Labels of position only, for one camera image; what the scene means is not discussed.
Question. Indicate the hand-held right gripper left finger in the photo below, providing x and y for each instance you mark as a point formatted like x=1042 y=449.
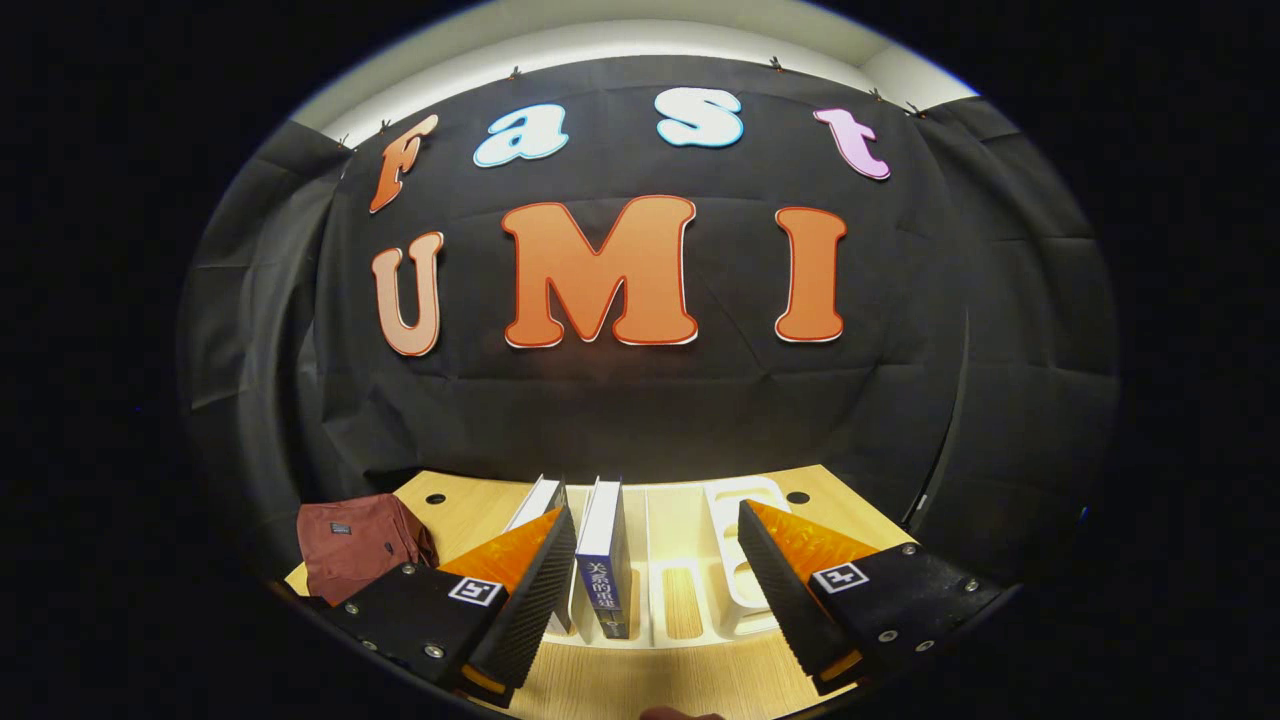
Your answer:
x=530 y=610

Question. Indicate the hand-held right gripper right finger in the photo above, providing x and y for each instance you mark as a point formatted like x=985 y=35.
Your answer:
x=785 y=600

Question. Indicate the blue cover book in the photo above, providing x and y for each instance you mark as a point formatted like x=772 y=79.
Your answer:
x=603 y=550

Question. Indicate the white cover book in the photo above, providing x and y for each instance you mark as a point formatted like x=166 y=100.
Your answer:
x=535 y=500

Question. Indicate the white bookshelf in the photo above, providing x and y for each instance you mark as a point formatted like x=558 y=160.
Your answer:
x=648 y=600

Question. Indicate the dark red schoolbag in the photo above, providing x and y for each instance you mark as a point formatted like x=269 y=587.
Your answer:
x=355 y=550

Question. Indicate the row of small black clips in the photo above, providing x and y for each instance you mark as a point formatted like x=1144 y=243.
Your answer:
x=775 y=64

